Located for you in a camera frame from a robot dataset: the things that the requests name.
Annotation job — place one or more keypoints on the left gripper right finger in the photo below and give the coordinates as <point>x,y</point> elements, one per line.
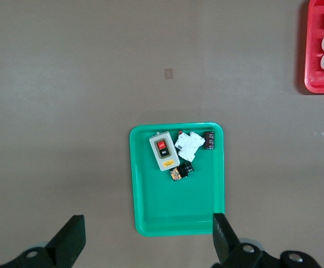
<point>223,237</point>

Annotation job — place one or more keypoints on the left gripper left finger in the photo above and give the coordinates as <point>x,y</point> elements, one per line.
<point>67,243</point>

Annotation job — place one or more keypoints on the green plastic tray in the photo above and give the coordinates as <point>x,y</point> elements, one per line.
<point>173,203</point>

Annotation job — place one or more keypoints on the red tray with fittings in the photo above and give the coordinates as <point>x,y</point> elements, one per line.
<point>312,56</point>

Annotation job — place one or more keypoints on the black orange push button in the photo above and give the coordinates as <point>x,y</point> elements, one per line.
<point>181,171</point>

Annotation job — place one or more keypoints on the dark cylindrical capacitor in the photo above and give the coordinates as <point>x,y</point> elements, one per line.
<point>209,140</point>

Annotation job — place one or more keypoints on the white circuit breaker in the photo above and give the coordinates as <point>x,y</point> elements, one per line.
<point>188,145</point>

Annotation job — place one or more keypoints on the grey on-off switch box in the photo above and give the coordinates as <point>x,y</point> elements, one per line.
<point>163,159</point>

